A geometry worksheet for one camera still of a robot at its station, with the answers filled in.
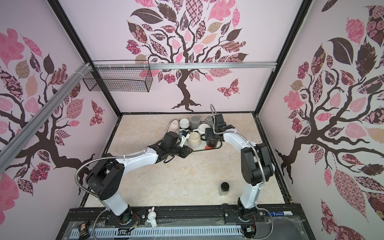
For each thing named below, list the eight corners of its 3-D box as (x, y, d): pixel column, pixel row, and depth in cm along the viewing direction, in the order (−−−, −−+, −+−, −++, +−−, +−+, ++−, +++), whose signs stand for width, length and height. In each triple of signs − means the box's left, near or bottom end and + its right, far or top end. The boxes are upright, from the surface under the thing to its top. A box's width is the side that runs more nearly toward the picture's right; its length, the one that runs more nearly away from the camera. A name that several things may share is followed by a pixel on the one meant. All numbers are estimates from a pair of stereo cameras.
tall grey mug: (190, 134, 110) (190, 123, 100) (190, 126, 115) (190, 115, 105) (200, 134, 110) (200, 123, 100) (200, 126, 115) (200, 115, 105)
